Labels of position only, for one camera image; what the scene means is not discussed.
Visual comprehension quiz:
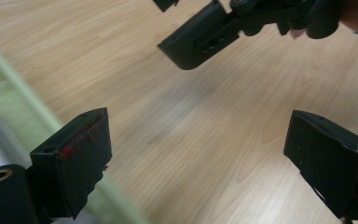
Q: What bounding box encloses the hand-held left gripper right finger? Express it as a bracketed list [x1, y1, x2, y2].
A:
[282, 109, 358, 220]

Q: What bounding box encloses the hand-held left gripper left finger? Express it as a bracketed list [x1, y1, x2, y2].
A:
[30, 106, 113, 219]

